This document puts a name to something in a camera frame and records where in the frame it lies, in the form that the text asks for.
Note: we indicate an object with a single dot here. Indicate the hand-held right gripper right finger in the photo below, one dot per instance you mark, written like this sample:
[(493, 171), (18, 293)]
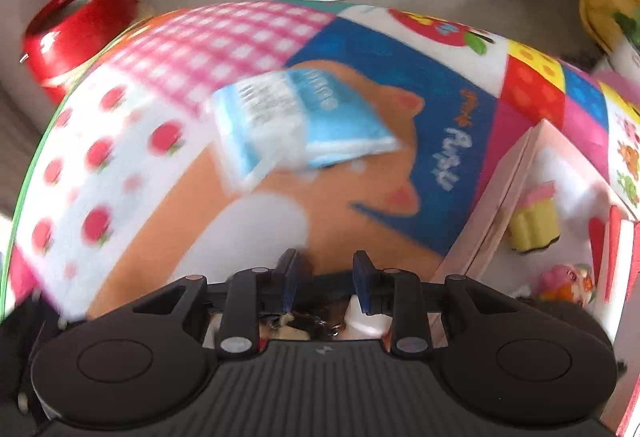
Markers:
[(362, 284)]

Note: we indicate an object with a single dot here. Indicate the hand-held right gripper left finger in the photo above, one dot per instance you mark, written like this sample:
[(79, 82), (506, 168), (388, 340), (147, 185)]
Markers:
[(290, 284)]

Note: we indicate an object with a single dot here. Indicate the black haired doll figurine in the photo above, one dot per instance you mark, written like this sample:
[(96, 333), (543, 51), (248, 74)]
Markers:
[(305, 323)]

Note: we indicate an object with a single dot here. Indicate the pink cardboard box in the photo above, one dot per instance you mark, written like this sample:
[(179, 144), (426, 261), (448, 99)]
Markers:
[(500, 197)]

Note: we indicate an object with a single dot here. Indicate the blue tissue pack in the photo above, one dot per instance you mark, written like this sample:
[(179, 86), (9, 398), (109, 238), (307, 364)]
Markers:
[(310, 122)]

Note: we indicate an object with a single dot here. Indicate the yellow cupcake toy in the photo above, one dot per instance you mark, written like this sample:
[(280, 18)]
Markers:
[(532, 222)]

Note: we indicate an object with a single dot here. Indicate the pink orange toy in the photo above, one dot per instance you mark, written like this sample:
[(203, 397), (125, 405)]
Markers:
[(565, 287)]

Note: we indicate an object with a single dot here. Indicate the red white striped box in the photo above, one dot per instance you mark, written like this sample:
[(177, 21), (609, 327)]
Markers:
[(612, 242)]

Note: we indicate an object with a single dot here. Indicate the colourful printed mat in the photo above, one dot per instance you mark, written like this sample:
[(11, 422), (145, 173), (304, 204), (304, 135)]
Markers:
[(150, 127)]

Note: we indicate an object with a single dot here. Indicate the red round tin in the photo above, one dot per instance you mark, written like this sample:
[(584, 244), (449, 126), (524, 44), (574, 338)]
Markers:
[(75, 32)]

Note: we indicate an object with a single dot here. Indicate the yellow inflatable toy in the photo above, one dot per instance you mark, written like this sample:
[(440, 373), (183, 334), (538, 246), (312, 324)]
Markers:
[(607, 12)]

